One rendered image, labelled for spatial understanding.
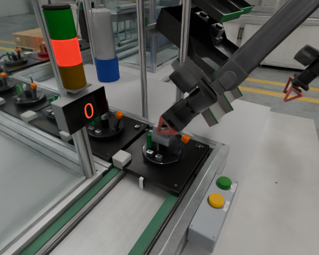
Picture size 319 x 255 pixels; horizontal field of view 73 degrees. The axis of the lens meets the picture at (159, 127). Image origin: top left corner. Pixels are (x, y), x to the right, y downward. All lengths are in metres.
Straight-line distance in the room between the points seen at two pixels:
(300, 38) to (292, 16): 4.12
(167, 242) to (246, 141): 0.62
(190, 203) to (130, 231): 0.17
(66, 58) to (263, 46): 0.42
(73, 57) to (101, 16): 1.00
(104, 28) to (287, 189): 1.26
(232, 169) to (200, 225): 0.35
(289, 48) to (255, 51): 4.18
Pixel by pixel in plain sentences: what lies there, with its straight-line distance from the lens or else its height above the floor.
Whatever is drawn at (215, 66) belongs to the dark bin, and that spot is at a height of 1.20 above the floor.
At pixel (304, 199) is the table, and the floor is 0.86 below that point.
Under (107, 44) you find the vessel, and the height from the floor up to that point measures 1.11.
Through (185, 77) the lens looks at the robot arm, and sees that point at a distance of 0.53.
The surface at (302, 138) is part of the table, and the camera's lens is 1.17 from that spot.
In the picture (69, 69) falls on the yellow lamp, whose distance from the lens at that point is 0.48.
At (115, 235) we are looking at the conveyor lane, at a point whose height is 0.92.
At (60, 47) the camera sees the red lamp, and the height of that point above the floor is 1.35.
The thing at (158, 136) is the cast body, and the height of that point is 1.05.
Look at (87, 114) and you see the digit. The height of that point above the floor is 1.20.
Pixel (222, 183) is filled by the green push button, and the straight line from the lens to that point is 0.66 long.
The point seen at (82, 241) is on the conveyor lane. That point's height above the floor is 0.92.
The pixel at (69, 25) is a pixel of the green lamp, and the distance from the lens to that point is 0.47.
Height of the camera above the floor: 1.46
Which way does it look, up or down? 35 degrees down
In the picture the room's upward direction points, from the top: straight up
